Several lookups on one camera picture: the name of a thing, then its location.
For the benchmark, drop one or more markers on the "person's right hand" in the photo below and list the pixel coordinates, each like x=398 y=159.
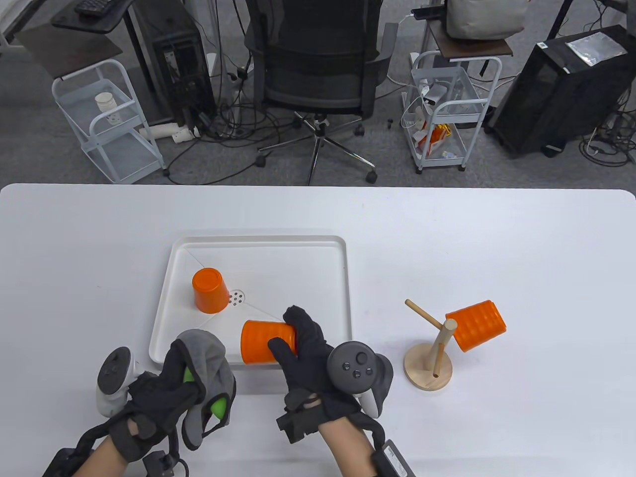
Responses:
x=308 y=367

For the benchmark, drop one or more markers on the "person's left hand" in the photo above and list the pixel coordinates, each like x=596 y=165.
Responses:
x=156 y=400

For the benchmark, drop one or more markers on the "orange cup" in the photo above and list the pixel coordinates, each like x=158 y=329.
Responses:
x=211 y=293
x=258 y=343
x=477 y=325

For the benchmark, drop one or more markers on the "green grey hand towel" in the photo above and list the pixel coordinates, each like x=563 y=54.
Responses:
x=211 y=355

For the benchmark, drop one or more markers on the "person's right forearm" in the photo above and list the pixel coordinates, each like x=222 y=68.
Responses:
x=348 y=447

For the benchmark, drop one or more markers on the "person's left forearm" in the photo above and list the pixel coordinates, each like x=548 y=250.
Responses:
x=104 y=459

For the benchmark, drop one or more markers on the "wooden cup rack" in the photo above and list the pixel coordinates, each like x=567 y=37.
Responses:
x=422 y=370

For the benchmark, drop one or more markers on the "grey white right controller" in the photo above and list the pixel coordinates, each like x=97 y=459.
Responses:
x=353 y=365

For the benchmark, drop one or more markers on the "grey white controller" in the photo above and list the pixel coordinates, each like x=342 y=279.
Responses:
x=353 y=365
x=114 y=370

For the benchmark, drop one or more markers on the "grey white left controller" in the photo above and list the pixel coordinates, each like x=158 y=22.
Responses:
x=114 y=370

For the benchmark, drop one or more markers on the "white plastic tray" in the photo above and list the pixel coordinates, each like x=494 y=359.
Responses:
x=268 y=258

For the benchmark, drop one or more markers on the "black left wrist tracker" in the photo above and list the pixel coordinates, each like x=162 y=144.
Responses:
x=59 y=464

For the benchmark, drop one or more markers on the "black wrist tracker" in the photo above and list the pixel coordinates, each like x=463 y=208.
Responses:
x=395 y=459
x=59 y=464

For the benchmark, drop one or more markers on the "black right wrist tracker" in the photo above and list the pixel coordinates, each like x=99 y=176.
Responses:
x=395 y=459

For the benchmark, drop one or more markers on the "white metal cart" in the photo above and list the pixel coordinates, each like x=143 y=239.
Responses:
x=126 y=154
x=459 y=105

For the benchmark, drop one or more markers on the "orange snack packet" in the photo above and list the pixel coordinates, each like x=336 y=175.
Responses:
x=437 y=136

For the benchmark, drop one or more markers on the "white plastic pipe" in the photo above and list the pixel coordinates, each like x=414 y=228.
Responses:
x=159 y=131

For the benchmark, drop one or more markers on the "black office chair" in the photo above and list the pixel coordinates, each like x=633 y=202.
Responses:
x=318 y=79

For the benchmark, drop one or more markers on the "white power adapter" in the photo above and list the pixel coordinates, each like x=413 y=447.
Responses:
x=435 y=93

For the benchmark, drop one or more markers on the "white plastic bottle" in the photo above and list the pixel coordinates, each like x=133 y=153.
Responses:
x=105 y=102

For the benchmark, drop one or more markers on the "black computer tower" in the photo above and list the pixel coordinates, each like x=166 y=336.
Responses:
x=556 y=99
x=174 y=49

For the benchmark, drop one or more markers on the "brown wooden board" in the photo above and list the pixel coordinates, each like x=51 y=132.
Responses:
x=472 y=48
x=69 y=52

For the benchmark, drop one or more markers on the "black power bank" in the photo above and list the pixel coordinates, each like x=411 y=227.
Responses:
x=427 y=12

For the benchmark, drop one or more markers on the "black desk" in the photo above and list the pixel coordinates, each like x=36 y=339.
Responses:
x=99 y=24

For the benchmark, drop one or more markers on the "beige fabric bag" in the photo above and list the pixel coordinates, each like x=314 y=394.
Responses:
x=482 y=20

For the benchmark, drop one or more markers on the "black keyboard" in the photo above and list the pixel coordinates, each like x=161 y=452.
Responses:
x=94 y=6

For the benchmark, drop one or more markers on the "silver foil bag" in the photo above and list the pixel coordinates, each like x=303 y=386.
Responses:
x=596 y=48

